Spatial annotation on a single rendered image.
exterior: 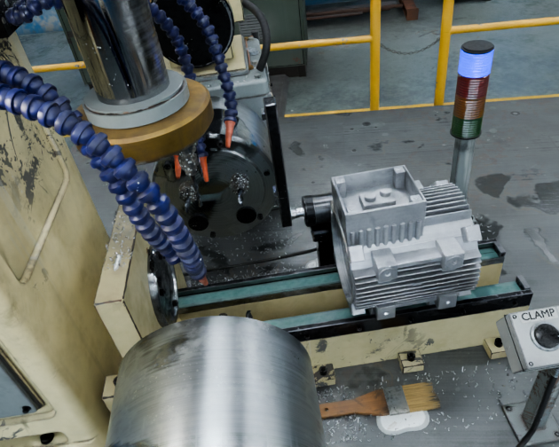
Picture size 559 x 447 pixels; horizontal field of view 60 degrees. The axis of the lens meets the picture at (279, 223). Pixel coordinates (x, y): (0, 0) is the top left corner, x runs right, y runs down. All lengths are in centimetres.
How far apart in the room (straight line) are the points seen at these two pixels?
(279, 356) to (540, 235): 82
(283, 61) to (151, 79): 341
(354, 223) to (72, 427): 53
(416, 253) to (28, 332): 55
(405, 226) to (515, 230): 54
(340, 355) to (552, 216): 65
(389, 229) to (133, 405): 43
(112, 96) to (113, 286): 25
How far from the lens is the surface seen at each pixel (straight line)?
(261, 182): 97
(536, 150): 155
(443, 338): 95
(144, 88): 61
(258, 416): 51
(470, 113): 108
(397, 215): 73
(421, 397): 92
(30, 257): 74
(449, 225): 79
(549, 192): 139
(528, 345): 69
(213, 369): 53
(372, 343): 91
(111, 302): 67
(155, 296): 78
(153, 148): 59
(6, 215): 71
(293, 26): 390
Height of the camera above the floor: 159
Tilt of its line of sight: 39 degrees down
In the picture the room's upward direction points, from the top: 9 degrees counter-clockwise
